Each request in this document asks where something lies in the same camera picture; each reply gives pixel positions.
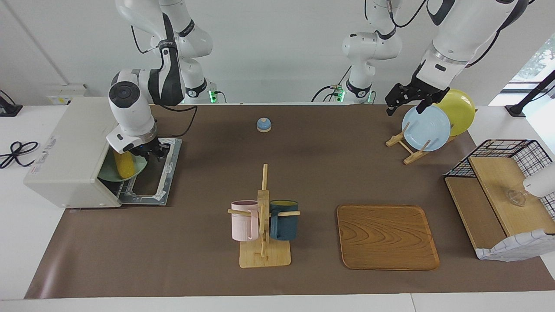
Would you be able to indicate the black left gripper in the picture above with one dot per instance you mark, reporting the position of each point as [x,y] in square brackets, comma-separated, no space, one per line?
[420,89]

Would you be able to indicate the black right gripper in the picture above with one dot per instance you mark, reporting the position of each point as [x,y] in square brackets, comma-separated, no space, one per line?
[149,147]

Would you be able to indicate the yellow corn cob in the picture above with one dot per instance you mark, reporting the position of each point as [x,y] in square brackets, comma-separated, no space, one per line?
[125,167]

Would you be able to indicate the pale green plate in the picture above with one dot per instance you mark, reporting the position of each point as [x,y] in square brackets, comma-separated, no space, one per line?
[106,173]

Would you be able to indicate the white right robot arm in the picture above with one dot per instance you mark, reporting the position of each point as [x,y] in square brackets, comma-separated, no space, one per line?
[130,108]

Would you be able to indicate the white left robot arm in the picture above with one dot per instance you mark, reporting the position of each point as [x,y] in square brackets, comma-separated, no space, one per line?
[459,34]

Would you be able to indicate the white toaster oven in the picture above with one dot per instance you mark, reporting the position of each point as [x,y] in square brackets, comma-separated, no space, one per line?
[65,151]

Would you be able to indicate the light blue plate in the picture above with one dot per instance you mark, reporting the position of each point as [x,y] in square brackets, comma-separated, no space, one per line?
[427,128]

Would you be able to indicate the wooden plate rack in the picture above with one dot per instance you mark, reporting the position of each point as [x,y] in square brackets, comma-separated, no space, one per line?
[412,156]

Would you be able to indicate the yellow plate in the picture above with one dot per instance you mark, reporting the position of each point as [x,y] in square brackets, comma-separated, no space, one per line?
[459,110]

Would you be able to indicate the brown table mat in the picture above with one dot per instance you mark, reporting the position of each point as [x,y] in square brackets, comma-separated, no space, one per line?
[217,182]

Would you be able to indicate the pink mug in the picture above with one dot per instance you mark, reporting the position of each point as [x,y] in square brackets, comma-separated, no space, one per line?
[243,223]

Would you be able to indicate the small blue call bell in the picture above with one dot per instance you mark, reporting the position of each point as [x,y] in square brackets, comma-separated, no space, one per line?
[264,125]

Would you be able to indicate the black stand pole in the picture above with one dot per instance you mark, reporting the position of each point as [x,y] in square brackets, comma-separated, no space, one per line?
[531,93]

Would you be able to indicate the brown wooden tray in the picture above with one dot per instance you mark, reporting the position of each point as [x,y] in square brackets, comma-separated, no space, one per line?
[386,238]

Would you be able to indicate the window with green foliage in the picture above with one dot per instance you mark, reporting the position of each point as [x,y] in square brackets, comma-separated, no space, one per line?
[535,60]

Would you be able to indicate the clear glass cup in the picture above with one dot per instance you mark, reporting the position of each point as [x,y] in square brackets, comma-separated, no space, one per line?
[517,198]

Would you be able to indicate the dark teal mug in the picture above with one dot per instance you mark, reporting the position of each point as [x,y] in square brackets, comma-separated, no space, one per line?
[284,225]

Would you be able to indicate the wooden mug rack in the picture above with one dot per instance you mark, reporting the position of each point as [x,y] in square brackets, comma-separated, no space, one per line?
[263,255]

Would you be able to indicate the white rounded device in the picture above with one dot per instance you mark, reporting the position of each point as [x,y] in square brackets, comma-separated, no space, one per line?
[542,182]

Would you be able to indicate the white checked cloth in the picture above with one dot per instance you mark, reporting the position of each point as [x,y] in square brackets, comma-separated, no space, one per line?
[516,247]

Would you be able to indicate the white wall socket box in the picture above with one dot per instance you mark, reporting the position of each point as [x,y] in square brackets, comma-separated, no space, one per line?
[65,93]

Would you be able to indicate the black clamp mount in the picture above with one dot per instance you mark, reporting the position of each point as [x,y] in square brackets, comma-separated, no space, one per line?
[8,108]

